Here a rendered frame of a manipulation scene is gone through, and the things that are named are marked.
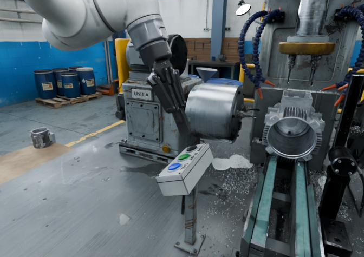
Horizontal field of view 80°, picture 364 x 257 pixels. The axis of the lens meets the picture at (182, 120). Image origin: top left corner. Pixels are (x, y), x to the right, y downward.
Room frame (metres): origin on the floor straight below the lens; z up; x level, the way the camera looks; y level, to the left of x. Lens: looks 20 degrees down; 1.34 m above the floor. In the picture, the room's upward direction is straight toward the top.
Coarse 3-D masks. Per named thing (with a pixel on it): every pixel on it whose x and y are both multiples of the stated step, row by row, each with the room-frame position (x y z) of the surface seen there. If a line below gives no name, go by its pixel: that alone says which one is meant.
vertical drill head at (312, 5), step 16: (304, 0) 0.81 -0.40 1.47; (320, 0) 0.79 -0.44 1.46; (304, 16) 0.80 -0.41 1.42; (320, 16) 0.79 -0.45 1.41; (304, 32) 0.80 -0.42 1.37; (320, 32) 0.79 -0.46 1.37; (288, 48) 0.79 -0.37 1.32; (304, 48) 0.75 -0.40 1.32; (320, 48) 0.74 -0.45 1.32; (288, 64) 0.80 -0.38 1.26; (288, 80) 0.80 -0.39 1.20
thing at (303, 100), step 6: (282, 96) 0.80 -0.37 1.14; (288, 96) 0.89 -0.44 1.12; (294, 96) 0.84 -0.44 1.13; (300, 96) 0.87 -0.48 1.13; (306, 96) 0.85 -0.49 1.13; (282, 102) 0.80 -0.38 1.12; (288, 102) 0.79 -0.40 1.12; (294, 102) 0.78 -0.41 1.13; (300, 102) 0.77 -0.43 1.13; (306, 102) 0.76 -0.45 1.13; (282, 108) 0.79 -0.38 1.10; (288, 108) 0.79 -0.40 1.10; (294, 108) 0.78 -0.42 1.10; (300, 108) 0.77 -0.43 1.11; (306, 108) 0.76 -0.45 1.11
